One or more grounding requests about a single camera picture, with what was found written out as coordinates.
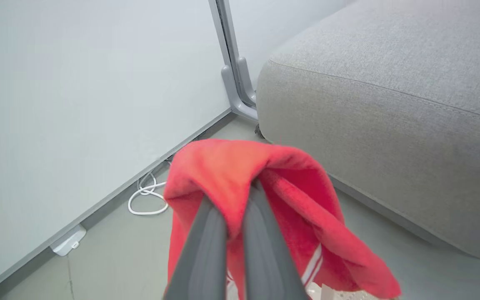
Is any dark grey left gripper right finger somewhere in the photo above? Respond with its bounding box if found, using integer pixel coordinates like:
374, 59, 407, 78
243, 180, 308, 300

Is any grey partition foot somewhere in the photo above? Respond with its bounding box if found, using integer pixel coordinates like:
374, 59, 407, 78
237, 56, 257, 105
221, 65, 259, 121

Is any white power strip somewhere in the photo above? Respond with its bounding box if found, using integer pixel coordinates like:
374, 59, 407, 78
50, 224, 87, 257

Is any wide white partition panel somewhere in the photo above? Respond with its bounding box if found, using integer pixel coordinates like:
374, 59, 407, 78
0, 0, 233, 295

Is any red white-striped garment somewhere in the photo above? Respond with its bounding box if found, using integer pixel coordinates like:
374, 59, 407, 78
163, 139, 402, 300

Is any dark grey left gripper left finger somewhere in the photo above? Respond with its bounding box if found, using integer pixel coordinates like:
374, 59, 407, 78
164, 195, 228, 300

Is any grey fabric sofa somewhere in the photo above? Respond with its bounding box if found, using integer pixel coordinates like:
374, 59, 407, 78
256, 0, 480, 264

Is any coiled white cable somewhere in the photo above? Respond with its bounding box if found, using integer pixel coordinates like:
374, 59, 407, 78
127, 160, 170, 216

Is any white perforated laundry basket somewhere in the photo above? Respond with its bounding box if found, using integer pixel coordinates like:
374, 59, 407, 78
307, 282, 390, 300

